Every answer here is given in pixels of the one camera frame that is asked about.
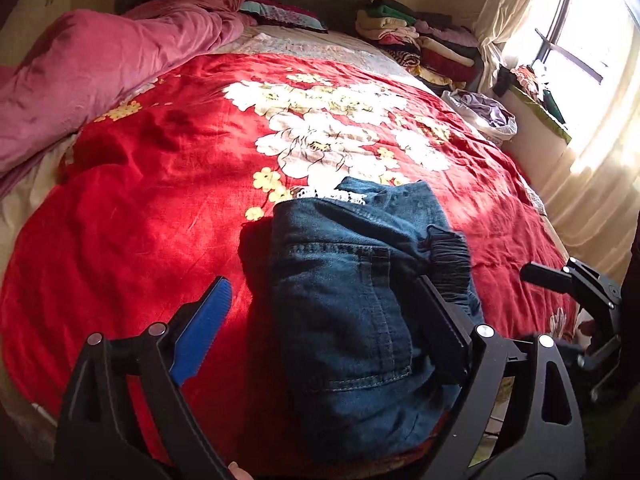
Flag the blue denim pants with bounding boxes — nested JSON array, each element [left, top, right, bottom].
[[239, 176, 486, 466]]

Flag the red floral blanket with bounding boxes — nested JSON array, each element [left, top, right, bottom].
[[0, 52, 581, 476]]

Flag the cream curtain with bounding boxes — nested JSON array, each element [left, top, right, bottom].
[[537, 55, 640, 271], [472, 0, 568, 93]]

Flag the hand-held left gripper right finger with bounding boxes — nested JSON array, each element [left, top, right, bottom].
[[400, 274, 587, 480]]

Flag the white bag of clothes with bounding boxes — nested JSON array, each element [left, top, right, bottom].
[[442, 89, 518, 143]]

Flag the stack of folded clothes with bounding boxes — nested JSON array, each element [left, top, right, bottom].
[[355, 0, 483, 92]]

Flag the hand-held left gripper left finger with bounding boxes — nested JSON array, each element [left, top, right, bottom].
[[54, 275, 236, 480]]

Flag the person's left hand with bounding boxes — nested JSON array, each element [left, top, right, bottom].
[[227, 461, 263, 480]]

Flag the pink duvet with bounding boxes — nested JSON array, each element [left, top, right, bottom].
[[0, 0, 258, 196]]

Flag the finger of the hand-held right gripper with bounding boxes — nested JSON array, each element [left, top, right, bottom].
[[520, 262, 574, 297]]

